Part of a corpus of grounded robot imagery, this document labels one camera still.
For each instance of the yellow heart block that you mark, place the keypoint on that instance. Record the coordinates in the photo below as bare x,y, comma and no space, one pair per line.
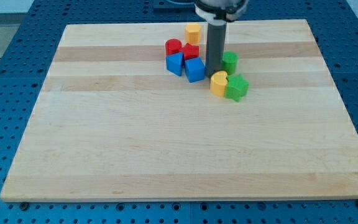
218,83

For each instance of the red star block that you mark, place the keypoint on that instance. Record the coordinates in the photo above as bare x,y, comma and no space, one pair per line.
190,51

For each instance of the blue triangle block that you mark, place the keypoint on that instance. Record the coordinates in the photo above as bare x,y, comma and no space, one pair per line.
174,63

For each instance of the green star block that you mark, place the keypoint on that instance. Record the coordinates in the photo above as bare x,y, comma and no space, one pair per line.
236,87

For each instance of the green cylinder block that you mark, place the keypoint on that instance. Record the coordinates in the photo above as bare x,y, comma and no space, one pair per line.
230,60

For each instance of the red cylinder block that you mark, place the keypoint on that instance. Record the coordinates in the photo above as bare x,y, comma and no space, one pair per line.
172,46

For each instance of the black white robot end flange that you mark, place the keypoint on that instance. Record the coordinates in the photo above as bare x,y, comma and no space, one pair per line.
220,10

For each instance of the blue cube block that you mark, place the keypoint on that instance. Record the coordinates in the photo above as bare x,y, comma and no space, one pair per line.
194,69

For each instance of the yellow hexagon block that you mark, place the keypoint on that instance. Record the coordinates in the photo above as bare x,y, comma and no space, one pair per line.
192,33

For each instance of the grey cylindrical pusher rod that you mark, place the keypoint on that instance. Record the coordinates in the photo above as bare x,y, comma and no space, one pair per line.
216,35

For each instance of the wooden board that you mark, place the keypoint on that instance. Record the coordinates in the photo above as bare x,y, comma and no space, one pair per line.
111,124

